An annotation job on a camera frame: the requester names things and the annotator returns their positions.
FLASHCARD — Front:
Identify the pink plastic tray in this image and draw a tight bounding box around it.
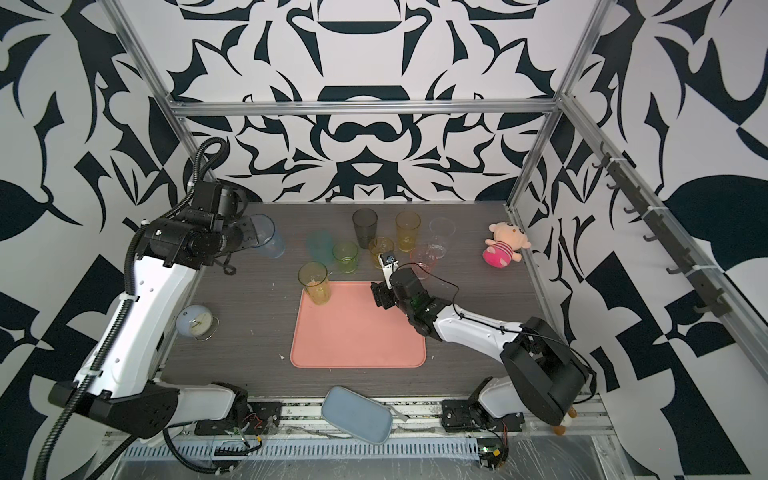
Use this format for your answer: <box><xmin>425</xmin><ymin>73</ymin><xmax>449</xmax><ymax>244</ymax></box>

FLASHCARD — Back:
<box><xmin>290</xmin><ymin>281</ymin><xmax>427</xmax><ymax>370</ymax></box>

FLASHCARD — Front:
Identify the tall blue glass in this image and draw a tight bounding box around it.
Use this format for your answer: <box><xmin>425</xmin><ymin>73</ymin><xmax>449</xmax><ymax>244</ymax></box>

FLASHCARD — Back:
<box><xmin>250</xmin><ymin>214</ymin><xmax>286</xmax><ymax>259</ymax></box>

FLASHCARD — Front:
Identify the tall yellow-green glass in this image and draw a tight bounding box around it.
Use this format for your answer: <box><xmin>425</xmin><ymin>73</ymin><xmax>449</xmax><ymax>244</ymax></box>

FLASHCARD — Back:
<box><xmin>298</xmin><ymin>262</ymin><xmax>331</xmax><ymax>305</ymax></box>

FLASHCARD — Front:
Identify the tall dark grey glass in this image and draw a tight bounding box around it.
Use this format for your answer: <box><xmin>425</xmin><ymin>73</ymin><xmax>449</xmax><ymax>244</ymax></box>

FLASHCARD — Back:
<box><xmin>352</xmin><ymin>208</ymin><xmax>378</xmax><ymax>249</ymax></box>

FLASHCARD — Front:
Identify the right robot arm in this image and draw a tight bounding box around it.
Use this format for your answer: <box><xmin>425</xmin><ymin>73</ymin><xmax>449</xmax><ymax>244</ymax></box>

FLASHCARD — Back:
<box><xmin>370</xmin><ymin>266</ymin><xmax>592</xmax><ymax>427</ymax></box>

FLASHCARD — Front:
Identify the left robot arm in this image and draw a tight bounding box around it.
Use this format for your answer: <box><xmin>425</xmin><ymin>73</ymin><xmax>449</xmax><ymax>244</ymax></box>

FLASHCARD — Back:
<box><xmin>33</xmin><ymin>181</ymin><xmax>256</xmax><ymax>479</ymax></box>

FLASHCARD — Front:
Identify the short pink glass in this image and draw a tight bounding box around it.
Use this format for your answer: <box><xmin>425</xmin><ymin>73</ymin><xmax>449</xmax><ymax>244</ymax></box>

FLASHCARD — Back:
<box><xmin>410</xmin><ymin>245</ymin><xmax>437</xmax><ymax>281</ymax></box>

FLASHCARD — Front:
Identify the short yellow glass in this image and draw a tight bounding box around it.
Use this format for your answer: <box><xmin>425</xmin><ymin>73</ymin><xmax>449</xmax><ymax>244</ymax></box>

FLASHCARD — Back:
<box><xmin>368</xmin><ymin>236</ymin><xmax>395</xmax><ymax>270</ymax></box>

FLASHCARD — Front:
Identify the short green glass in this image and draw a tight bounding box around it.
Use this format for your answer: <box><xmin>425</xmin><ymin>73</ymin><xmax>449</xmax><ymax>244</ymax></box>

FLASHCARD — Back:
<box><xmin>332</xmin><ymin>241</ymin><xmax>359</xmax><ymax>274</ymax></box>

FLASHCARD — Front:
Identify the tall amber glass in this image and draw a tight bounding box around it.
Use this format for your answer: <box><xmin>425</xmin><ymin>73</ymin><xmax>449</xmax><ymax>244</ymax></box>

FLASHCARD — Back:
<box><xmin>395</xmin><ymin>211</ymin><xmax>422</xmax><ymax>252</ymax></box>

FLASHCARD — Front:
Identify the teal dotted glass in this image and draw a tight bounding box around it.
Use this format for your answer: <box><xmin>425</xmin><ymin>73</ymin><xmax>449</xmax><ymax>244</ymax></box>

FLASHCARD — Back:
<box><xmin>307</xmin><ymin>230</ymin><xmax>335</xmax><ymax>268</ymax></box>

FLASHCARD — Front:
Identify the tall clear glass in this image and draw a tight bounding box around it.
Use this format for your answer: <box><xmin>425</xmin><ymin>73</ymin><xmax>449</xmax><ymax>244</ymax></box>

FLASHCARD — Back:
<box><xmin>427</xmin><ymin>217</ymin><xmax>456</xmax><ymax>260</ymax></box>

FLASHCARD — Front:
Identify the white alarm clock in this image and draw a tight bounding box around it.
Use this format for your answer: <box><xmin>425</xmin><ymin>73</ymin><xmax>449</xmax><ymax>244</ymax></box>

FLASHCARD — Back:
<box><xmin>175</xmin><ymin>305</ymin><xmax>219</xmax><ymax>341</ymax></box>

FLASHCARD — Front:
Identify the pink plush pig toy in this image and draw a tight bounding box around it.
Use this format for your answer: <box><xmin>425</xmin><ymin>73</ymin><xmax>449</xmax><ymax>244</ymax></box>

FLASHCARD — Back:
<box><xmin>482</xmin><ymin>222</ymin><xmax>532</xmax><ymax>268</ymax></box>

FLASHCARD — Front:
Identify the brown white plush toy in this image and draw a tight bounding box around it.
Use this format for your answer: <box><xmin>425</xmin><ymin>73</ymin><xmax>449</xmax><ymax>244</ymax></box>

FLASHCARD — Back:
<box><xmin>552</xmin><ymin>407</ymin><xmax>578</xmax><ymax>436</ymax></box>

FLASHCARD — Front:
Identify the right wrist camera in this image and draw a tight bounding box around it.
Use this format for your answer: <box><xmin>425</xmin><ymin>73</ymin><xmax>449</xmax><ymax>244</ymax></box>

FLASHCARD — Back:
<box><xmin>378</xmin><ymin>251</ymin><xmax>399</xmax><ymax>287</ymax></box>

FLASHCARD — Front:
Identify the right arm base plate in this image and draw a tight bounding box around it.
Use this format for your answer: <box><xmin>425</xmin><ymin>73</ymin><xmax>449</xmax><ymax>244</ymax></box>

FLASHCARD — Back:
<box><xmin>440</xmin><ymin>399</ymin><xmax>525</xmax><ymax>434</ymax></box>

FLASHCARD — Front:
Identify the white slotted cable duct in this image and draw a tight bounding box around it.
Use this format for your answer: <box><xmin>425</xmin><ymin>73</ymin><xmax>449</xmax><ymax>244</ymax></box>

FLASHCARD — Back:
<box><xmin>122</xmin><ymin>437</ymin><xmax>481</xmax><ymax>462</ymax></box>

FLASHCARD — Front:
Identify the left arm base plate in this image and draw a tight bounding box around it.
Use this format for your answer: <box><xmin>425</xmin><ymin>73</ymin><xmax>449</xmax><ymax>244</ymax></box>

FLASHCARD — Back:
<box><xmin>194</xmin><ymin>401</ymin><xmax>283</xmax><ymax>436</ymax></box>

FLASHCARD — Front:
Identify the black wall hook rail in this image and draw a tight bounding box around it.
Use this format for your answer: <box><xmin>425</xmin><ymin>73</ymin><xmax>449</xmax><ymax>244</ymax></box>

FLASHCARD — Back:
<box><xmin>593</xmin><ymin>152</ymin><xmax>733</xmax><ymax>318</ymax></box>

